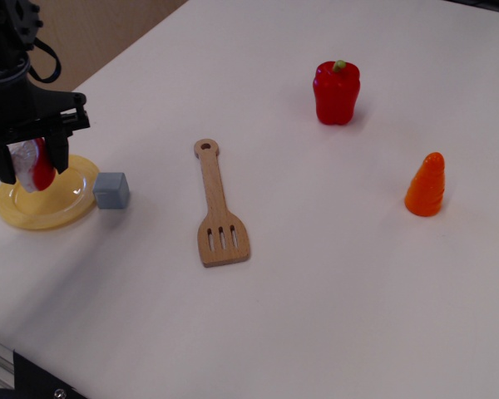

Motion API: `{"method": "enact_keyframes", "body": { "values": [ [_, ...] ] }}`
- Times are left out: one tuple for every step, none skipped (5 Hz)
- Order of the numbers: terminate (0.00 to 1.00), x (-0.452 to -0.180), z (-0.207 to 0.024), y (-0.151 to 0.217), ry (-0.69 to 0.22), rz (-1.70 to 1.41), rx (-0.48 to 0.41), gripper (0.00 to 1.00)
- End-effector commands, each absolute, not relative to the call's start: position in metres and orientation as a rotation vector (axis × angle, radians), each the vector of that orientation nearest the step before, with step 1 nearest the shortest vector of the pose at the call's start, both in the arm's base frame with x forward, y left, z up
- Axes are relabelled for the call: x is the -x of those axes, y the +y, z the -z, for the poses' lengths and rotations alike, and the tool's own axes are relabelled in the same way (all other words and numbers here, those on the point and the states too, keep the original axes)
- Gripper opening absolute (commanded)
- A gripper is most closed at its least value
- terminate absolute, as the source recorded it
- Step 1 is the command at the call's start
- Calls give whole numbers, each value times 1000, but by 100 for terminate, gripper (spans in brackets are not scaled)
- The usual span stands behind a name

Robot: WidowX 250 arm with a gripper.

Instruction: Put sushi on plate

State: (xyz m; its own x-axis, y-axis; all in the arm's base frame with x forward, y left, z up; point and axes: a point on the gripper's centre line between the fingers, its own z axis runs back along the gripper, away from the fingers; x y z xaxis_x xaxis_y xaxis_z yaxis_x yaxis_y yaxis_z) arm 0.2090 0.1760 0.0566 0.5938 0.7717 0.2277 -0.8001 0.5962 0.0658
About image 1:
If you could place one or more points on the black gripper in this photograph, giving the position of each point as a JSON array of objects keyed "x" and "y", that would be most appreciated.
[{"x": 28, "y": 111}]

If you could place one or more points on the red white toy sushi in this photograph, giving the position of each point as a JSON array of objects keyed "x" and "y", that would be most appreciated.
[{"x": 32, "y": 165}]

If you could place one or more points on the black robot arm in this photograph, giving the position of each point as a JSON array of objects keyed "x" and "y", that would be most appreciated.
[{"x": 19, "y": 24}]

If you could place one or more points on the yellow plastic plate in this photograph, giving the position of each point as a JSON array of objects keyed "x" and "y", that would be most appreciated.
[{"x": 69, "y": 198}]

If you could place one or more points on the grey blue cube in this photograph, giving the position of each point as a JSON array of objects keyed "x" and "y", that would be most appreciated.
[{"x": 111, "y": 190}]

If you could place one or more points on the wooden slotted spatula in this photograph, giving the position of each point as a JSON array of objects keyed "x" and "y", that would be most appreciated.
[{"x": 222, "y": 237}]

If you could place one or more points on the red toy bell pepper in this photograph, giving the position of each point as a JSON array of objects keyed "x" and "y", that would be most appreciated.
[{"x": 336, "y": 87}]

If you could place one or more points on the orange toy carrot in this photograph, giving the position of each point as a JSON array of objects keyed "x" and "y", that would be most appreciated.
[{"x": 426, "y": 190}]

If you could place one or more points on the black corner bracket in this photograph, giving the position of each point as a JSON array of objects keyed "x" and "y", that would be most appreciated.
[{"x": 32, "y": 381}]

